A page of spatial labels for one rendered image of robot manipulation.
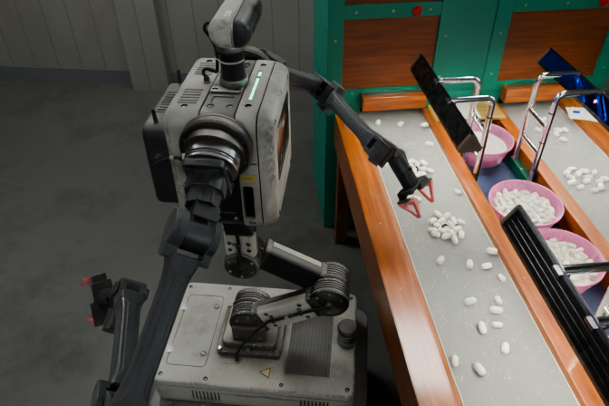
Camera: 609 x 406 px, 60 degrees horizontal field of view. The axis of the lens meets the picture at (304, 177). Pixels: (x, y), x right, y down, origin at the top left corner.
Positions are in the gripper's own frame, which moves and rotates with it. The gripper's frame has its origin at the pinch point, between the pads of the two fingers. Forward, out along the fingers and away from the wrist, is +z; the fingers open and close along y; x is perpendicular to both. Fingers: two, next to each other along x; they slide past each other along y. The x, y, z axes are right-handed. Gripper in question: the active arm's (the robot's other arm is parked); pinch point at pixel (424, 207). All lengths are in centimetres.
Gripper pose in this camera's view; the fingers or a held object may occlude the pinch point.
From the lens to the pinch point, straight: 178.4
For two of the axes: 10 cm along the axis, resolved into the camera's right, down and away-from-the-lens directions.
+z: 5.2, 8.4, 1.7
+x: 6.2, -2.4, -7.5
